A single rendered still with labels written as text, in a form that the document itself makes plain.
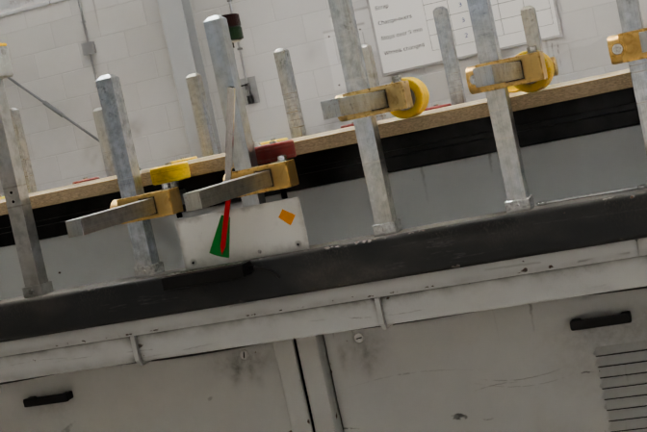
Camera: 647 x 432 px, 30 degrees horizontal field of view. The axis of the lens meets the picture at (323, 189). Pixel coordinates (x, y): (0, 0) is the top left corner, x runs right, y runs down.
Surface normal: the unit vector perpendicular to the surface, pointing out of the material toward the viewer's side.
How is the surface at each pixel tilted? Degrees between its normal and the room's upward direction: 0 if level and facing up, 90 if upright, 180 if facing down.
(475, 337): 90
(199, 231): 90
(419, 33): 90
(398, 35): 90
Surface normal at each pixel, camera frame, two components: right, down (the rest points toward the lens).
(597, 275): -0.31, 0.12
